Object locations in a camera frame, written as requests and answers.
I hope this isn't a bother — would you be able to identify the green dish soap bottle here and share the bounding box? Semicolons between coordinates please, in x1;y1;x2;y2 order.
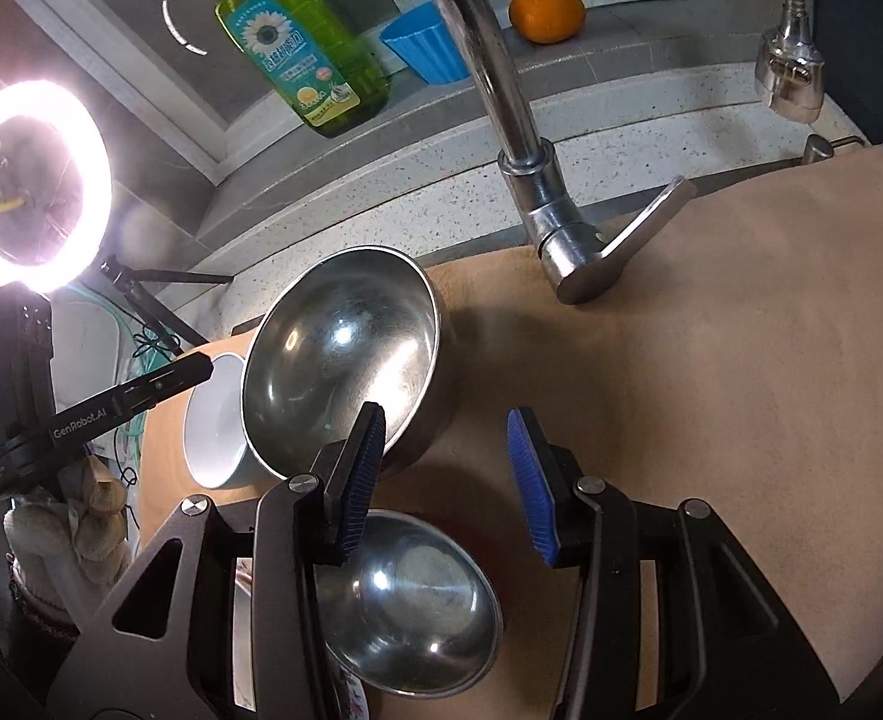
215;0;389;138

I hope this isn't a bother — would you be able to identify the teal cable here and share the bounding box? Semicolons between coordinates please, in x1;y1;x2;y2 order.
65;280;187;452

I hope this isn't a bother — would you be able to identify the ring light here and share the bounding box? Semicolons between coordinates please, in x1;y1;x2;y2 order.
0;80;112;294

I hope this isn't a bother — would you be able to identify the orange fruit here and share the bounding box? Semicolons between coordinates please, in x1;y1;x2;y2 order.
508;0;586;46

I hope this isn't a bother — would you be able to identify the beige cloth mat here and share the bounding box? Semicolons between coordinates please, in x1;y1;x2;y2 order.
136;141;883;720

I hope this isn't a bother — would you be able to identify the gloved left hand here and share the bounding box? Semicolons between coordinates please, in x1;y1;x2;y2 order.
4;455;132;631

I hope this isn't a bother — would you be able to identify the blue plastic cup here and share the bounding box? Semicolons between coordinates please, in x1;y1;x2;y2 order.
379;2;469;85

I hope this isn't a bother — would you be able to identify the chrome kitchen faucet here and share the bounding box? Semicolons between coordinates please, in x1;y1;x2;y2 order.
433;0;697;305

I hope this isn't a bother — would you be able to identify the light blue ceramic bowl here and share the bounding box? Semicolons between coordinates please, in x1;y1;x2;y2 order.
182;353;272;489

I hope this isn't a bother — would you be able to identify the pull-out sprayer head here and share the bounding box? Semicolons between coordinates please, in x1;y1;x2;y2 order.
755;0;824;124

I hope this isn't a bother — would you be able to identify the small steel bowl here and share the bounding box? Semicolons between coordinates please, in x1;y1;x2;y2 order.
316;509;505;699

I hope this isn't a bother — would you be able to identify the large steel bowl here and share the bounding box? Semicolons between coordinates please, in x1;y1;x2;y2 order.
241;245;459;479

